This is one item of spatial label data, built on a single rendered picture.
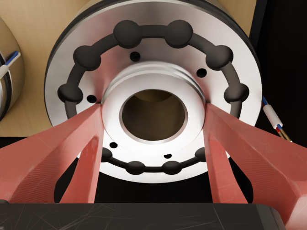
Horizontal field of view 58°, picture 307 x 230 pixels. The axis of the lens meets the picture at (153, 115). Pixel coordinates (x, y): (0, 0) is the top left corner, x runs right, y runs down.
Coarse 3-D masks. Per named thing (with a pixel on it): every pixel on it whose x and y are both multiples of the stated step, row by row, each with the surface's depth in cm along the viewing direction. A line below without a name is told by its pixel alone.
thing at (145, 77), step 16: (112, 80) 12; (128, 80) 11; (144, 80) 11; (160, 80) 11; (176, 80) 11; (192, 80) 12; (112, 96) 12; (128, 96) 12; (176, 96) 12; (192, 96) 12; (112, 112) 12; (192, 112) 12; (112, 128) 13; (128, 128) 13; (176, 128) 13; (192, 128) 13; (128, 144) 13; (144, 144) 13; (160, 144) 13; (176, 144) 13
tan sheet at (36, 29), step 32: (0, 0) 17; (32, 0) 17; (64, 0) 17; (224, 0) 16; (256, 0) 16; (32, 32) 18; (32, 64) 19; (32, 96) 21; (160, 96) 21; (0, 128) 22; (32, 128) 22
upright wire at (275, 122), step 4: (264, 100) 14; (264, 104) 13; (268, 104) 13; (264, 108) 13; (268, 108) 13; (272, 108) 13; (268, 112) 13; (272, 112) 13; (268, 116) 13; (272, 116) 12; (276, 116) 12; (272, 120) 12; (276, 120) 12; (280, 120) 12; (272, 124) 12; (276, 124) 12; (280, 124) 12; (276, 128) 12; (280, 128) 12; (280, 132) 12; (284, 132) 12; (288, 136) 11; (288, 140) 11
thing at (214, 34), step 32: (128, 0) 10; (160, 0) 10; (96, 32) 11; (128, 32) 11; (160, 32) 11; (192, 32) 11; (224, 32) 11; (64, 64) 12; (96, 64) 12; (128, 64) 12; (160, 64) 12; (192, 64) 12; (224, 64) 12; (256, 64) 12; (64, 96) 13; (96, 96) 12; (224, 96) 13; (256, 96) 12; (128, 160) 15; (160, 160) 15; (192, 160) 15
